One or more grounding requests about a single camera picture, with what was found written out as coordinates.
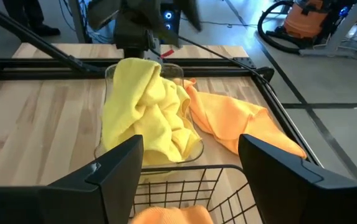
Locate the clear plastic basket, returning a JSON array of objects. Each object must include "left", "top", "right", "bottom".
[{"left": 93, "top": 62, "right": 204, "bottom": 175}]

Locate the grey desk leg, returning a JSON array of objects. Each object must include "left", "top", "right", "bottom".
[{"left": 299, "top": 0, "right": 357, "bottom": 63}]

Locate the black wire basket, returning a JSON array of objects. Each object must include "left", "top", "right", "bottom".
[{"left": 128, "top": 164, "right": 260, "bottom": 224}]

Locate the black vacuum hose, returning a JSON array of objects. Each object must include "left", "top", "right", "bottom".
[{"left": 257, "top": 0, "right": 303, "bottom": 55}]

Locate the person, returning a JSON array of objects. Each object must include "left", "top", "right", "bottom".
[{"left": 2, "top": 0, "right": 61, "bottom": 37}]

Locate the small red tag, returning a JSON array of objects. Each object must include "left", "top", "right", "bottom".
[{"left": 160, "top": 49, "right": 176, "bottom": 60}]

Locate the orange microfiber towel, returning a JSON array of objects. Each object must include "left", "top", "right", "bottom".
[
  {"left": 173, "top": 77, "right": 308, "bottom": 159},
  {"left": 130, "top": 204, "right": 215, "bottom": 224}
]

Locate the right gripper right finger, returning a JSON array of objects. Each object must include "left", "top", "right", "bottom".
[{"left": 238, "top": 133, "right": 357, "bottom": 224}]

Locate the yellow microfiber towel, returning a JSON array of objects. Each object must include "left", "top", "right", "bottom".
[
  {"left": 134, "top": 118, "right": 202, "bottom": 166},
  {"left": 101, "top": 57, "right": 166, "bottom": 156},
  {"left": 162, "top": 77, "right": 193, "bottom": 125}
]

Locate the thin black cable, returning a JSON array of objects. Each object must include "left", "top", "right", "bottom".
[{"left": 178, "top": 35, "right": 277, "bottom": 96}]

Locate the computer tower with blue lights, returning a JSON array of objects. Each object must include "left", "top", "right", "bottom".
[{"left": 159, "top": 0, "right": 181, "bottom": 34}]

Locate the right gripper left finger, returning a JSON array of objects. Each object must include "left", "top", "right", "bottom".
[{"left": 0, "top": 134, "right": 145, "bottom": 224}]

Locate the orange shop vacuum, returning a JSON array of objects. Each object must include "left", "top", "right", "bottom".
[{"left": 282, "top": 0, "right": 357, "bottom": 47}]

